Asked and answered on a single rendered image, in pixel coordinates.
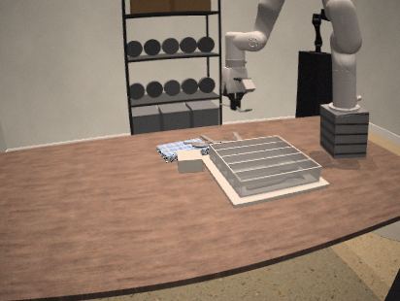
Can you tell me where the blue and white checkered cloth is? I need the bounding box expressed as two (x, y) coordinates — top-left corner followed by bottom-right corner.
(156, 138), (209, 163)

